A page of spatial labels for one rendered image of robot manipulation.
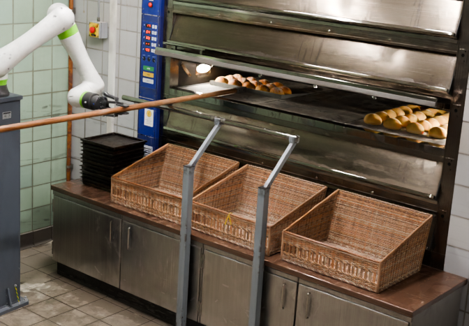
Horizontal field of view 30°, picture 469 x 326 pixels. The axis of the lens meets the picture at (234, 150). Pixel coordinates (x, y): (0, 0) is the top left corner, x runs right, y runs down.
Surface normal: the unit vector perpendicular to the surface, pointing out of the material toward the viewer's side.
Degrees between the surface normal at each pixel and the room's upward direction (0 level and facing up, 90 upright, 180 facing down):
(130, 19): 90
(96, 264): 90
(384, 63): 69
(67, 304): 0
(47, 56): 90
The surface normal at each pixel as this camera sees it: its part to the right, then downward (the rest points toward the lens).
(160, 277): -0.64, 0.15
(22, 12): 0.77, 0.21
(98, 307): 0.06, -0.97
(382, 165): -0.58, -0.18
